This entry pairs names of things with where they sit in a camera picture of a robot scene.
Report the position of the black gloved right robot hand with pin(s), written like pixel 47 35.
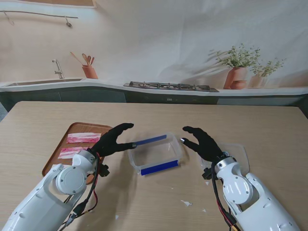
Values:
pixel 207 146

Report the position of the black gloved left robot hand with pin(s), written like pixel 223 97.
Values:
pixel 108 144

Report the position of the raw pink bacon slice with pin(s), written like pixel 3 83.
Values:
pixel 69 151
pixel 81 137

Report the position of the clear lid with blue label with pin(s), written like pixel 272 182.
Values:
pixel 238 154

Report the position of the clear plastic container blue tape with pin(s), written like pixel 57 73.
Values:
pixel 158 169

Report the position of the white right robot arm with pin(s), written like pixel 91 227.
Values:
pixel 260 199

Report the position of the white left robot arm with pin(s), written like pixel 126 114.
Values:
pixel 43 199

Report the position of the brown wooden tray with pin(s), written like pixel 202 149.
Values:
pixel 79 127

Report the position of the printed kitchen backdrop cloth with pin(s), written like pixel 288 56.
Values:
pixel 154 36

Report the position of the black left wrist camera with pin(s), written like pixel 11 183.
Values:
pixel 104 170

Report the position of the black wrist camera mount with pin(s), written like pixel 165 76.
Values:
pixel 207 174

